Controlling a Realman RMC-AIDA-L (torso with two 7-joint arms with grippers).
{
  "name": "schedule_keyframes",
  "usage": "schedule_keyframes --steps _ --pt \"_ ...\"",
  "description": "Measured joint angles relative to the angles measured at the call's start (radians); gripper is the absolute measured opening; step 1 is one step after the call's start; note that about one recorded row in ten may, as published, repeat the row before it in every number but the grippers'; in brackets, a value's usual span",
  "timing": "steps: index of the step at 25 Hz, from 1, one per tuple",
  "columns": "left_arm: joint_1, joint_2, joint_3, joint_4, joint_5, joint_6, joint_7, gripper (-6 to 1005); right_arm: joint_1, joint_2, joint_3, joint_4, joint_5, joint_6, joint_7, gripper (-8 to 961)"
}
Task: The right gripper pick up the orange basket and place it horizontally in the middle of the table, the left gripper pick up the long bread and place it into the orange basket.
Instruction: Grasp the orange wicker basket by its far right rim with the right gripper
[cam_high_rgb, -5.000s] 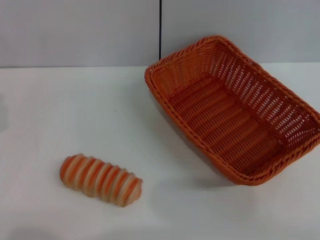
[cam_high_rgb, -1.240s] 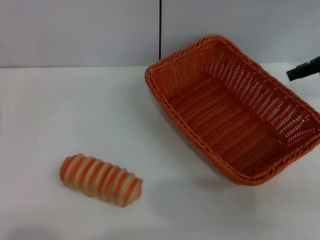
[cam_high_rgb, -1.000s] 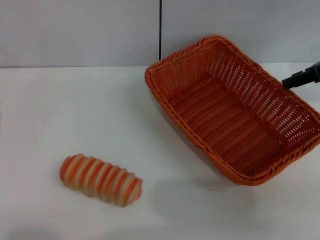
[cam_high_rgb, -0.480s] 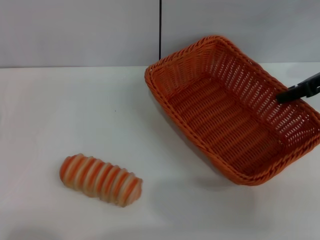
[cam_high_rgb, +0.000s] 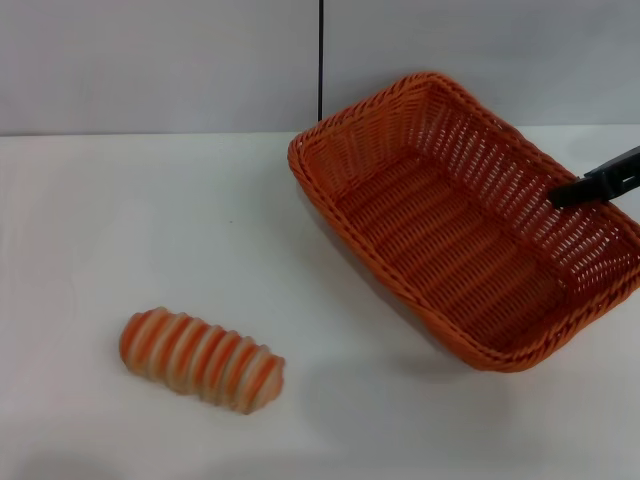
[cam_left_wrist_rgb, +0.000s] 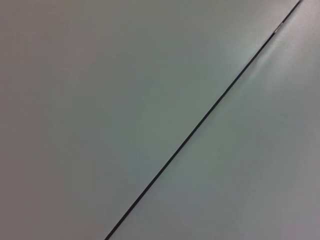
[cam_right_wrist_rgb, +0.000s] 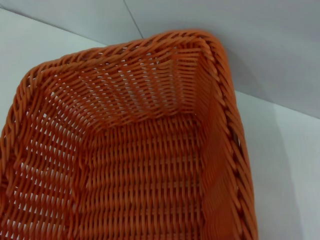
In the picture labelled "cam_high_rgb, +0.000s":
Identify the orange woven plastic basket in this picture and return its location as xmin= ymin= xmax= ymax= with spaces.
xmin=286 ymin=71 xmax=640 ymax=375

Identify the orange striped toy bread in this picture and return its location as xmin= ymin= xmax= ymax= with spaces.
xmin=118 ymin=305 xmax=286 ymax=415

